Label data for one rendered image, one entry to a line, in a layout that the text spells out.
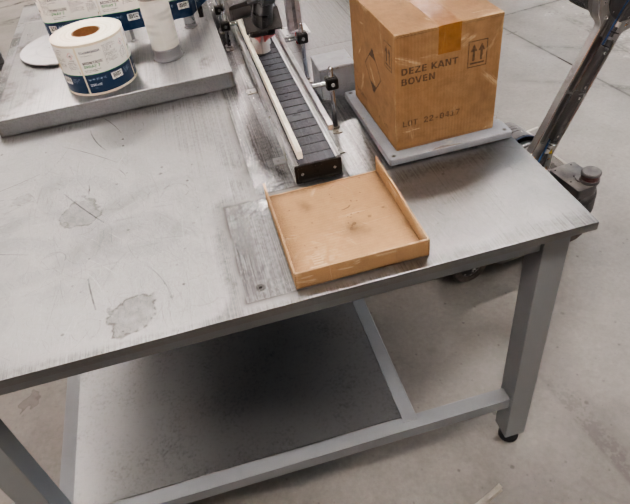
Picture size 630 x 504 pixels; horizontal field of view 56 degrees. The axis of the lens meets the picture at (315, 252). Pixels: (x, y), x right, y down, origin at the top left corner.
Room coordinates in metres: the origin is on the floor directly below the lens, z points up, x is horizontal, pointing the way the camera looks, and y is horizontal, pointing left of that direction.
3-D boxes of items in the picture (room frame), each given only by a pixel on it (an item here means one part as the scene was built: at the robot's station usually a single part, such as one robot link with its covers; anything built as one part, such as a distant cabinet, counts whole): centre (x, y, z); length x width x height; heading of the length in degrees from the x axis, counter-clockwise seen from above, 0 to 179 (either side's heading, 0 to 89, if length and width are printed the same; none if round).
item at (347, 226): (0.93, -0.06, 0.85); 0.30 x 0.26 x 0.04; 9
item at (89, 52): (1.70, 0.55, 0.95); 0.20 x 0.20 x 0.14
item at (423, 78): (1.31, -0.31, 0.99); 0.30 x 0.24 x 0.27; 10
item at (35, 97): (1.97, 0.55, 0.86); 0.80 x 0.67 x 0.05; 9
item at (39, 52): (2.00, 0.71, 0.89); 0.31 x 0.31 x 0.01
